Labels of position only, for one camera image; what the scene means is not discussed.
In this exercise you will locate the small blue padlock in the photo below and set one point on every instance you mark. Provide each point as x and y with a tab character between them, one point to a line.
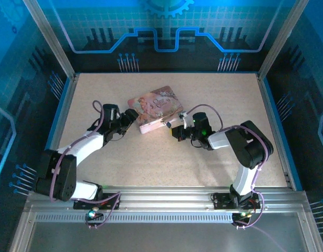
167	124

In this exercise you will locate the pink printed tin box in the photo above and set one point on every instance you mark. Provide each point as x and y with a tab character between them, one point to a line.
156	105

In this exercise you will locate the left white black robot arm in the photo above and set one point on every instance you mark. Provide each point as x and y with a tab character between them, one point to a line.
82	147

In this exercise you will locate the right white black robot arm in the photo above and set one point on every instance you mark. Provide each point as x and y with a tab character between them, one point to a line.
250	149

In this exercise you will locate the blue table edge trim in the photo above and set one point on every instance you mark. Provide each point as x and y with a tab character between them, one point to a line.
57	118

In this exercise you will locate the small lit controller board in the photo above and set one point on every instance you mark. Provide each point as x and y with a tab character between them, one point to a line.
242	214
92	214

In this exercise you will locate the grey metal front panel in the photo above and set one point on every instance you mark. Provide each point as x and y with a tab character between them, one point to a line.
164	239

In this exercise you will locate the aluminium table side rail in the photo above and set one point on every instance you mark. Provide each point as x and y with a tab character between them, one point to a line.
64	118
274	131

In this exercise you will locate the aluminium mounting rail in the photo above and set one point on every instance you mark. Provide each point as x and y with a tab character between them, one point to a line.
164	197

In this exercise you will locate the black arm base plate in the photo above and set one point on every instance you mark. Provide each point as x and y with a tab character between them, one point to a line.
221	200
111	198

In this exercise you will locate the aluminium frame post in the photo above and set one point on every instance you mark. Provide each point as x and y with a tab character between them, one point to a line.
281	39
51	39

